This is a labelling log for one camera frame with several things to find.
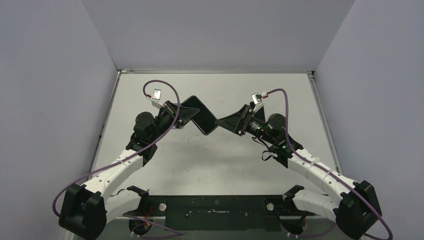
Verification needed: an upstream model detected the purple phone black screen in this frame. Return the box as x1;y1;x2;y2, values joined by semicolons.
253;102;266;122

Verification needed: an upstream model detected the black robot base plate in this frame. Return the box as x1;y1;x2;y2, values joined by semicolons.
129;194;311;232

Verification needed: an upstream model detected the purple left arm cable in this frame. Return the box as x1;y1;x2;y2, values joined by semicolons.
51;80;181;218

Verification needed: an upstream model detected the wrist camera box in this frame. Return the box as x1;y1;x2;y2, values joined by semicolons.
249;93;264;113
150;89;163;109

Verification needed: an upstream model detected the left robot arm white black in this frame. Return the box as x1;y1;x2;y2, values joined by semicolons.
58;101;200;240

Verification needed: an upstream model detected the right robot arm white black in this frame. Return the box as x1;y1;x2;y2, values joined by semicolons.
215;105;382;240

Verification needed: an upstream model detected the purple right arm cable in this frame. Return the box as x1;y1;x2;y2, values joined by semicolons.
263;88;394;240

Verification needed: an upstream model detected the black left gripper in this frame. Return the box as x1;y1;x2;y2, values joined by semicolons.
149;100;200;142

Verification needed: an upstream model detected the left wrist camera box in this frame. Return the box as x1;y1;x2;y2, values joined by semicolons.
150;89;163;109

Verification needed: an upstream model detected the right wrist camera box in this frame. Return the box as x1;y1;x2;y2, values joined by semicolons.
249;93;264;113

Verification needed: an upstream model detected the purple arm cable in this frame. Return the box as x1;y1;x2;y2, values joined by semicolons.
263;88;394;240
51;80;181;218

